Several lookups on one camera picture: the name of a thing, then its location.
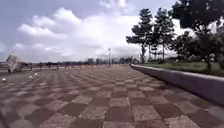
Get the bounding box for lamp pole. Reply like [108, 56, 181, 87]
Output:
[107, 47, 112, 68]

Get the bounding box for distant buildings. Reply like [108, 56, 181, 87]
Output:
[84, 56, 135, 66]

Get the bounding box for checkered paved path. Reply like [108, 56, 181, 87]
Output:
[0, 64, 224, 128]

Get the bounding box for tall pine tree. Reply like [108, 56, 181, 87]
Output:
[125, 8, 154, 65]
[151, 7, 176, 62]

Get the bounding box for dark railing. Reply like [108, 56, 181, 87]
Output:
[19, 61, 88, 70]

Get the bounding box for grass strip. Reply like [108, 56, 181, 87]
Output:
[139, 60, 224, 78]

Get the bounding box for pale rounded object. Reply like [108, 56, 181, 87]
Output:
[5, 54, 23, 74]

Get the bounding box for large dark tree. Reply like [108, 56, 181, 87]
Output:
[169, 0, 224, 73]

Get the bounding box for low concrete wall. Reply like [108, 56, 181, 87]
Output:
[130, 63, 224, 108]

